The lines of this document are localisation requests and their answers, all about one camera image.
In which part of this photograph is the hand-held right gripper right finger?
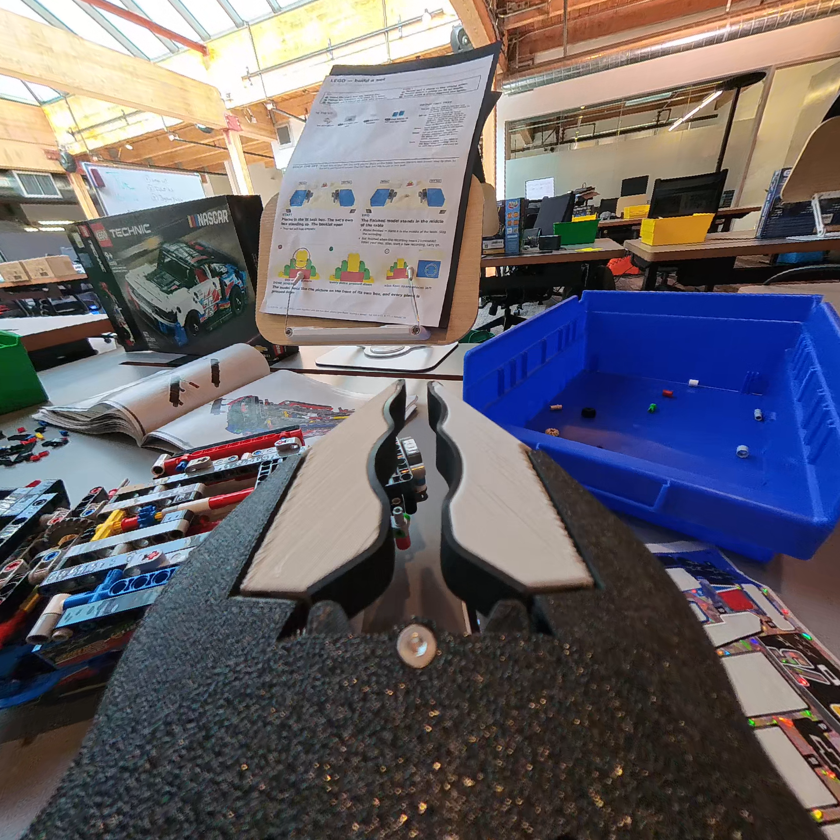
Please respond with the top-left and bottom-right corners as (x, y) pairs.
(427, 379), (596, 614)

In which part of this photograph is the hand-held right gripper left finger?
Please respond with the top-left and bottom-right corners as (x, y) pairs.
(238, 379), (408, 614)

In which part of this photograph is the instruction booklet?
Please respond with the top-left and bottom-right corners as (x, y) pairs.
(33, 343), (421, 455)

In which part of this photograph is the partly built toy car model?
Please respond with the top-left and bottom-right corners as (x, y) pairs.
(0, 425), (431, 713)

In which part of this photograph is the pile of small toy bricks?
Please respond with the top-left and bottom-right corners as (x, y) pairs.
(0, 423), (70, 468)

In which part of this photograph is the wood-edged office desk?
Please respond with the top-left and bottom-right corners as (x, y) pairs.
(481, 238), (627, 290)
(623, 230), (840, 290)
(0, 314), (116, 352)

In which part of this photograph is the blue plastic bin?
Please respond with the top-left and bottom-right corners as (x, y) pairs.
(462, 290), (840, 562)

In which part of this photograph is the black office chair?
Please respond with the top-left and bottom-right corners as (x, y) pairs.
(479, 259), (618, 332)

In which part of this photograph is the wooden document stand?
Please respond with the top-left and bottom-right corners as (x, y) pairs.
(781, 117), (840, 231)
(255, 172), (487, 375)

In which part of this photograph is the black toy car set box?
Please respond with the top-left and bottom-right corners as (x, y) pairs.
(66, 195), (299, 365)

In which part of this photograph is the blue and orange box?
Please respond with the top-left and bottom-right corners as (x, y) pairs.
(497, 197), (529, 253)

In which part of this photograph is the shiny sticker sheet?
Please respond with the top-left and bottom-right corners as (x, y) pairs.
(646, 541), (840, 828)

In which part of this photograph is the printed instruction sheet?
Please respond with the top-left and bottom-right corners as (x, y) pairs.
(260, 41), (503, 327)

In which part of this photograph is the large yellow plastic bin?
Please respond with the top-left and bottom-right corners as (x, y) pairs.
(640, 213), (715, 245)

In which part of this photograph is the whiteboard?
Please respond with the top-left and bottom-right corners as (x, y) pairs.
(82, 162), (207, 221)

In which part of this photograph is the large black monitor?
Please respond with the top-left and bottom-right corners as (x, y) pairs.
(646, 169), (729, 221)

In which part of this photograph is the blue toy set box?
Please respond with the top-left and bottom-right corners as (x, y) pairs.
(755, 167), (840, 238)

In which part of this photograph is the black floor lamp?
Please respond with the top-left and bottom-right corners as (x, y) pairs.
(712, 69), (769, 175)

